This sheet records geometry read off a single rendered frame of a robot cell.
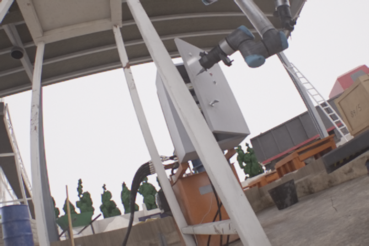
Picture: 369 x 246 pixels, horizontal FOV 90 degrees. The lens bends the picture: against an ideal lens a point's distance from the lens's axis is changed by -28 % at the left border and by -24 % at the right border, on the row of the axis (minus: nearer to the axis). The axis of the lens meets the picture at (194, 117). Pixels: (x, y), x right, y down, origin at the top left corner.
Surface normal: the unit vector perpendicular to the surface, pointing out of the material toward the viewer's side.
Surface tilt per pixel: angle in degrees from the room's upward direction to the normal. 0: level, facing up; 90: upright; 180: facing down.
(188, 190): 90
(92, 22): 90
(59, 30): 90
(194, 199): 90
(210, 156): 81
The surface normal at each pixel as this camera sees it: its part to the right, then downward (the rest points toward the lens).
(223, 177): 0.14, -0.58
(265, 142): -0.34, -0.26
